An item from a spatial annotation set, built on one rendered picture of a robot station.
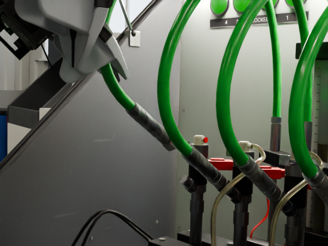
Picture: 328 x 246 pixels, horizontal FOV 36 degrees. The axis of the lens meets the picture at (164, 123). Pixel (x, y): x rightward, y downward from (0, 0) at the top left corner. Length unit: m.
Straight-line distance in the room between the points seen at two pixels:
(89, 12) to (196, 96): 0.71
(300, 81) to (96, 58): 0.24
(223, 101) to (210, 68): 0.58
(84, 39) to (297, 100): 0.19
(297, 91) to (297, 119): 0.02
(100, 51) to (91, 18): 0.17
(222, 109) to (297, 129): 0.08
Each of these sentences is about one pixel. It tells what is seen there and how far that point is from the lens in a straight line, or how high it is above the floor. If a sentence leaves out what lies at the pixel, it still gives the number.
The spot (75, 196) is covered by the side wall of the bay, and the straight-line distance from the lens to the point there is 0.98.
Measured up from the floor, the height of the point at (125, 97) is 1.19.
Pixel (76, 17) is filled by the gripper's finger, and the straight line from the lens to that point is 0.41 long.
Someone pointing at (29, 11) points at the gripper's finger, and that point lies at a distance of 0.43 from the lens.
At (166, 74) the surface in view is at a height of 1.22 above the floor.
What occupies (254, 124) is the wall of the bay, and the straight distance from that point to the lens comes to 1.01.
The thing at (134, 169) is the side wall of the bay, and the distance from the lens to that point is 1.06.
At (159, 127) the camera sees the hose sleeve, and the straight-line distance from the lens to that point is 0.66.
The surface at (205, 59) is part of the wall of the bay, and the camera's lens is 1.09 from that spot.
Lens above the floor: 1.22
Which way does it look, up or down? 5 degrees down
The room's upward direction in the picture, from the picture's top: 2 degrees clockwise
